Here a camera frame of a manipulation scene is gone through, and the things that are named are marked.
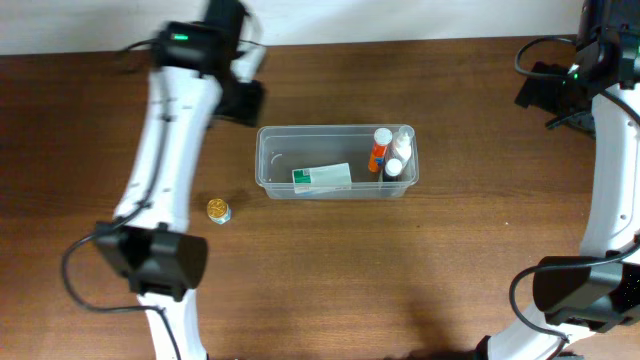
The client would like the small gold-lid jar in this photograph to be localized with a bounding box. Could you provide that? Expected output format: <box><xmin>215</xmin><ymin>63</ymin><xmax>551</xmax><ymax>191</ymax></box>
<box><xmin>207</xmin><ymin>198</ymin><xmax>232</xmax><ymax>224</ymax></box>

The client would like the orange tube white cap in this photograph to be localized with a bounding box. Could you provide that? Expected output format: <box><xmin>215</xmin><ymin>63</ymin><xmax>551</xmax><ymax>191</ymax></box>
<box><xmin>368</xmin><ymin>128</ymin><xmax>393</xmax><ymax>173</ymax></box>

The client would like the white spray bottle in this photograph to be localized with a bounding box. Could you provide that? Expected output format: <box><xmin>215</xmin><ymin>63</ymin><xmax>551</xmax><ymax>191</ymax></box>
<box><xmin>386</xmin><ymin>125</ymin><xmax>415</xmax><ymax>168</ymax></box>

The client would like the black bottle white cap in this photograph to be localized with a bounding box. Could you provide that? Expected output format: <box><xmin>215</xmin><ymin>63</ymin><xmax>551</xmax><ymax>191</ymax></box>
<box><xmin>380</xmin><ymin>158</ymin><xmax>403</xmax><ymax>182</ymax></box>

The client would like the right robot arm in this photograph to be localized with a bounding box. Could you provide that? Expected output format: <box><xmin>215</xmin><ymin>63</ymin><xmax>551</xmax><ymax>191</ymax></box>
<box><xmin>472</xmin><ymin>0</ymin><xmax>639</xmax><ymax>359</ymax></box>

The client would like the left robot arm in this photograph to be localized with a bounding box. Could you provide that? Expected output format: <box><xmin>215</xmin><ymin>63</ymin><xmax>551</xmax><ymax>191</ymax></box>
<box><xmin>93</xmin><ymin>0</ymin><xmax>266</xmax><ymax>359</ymax></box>

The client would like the clear plastic container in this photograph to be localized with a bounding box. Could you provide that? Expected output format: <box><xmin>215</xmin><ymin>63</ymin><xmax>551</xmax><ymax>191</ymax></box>
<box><xmin>255</xmin><ymin>124</ymin><xmax>419</xmax><ymax>200</ymax></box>

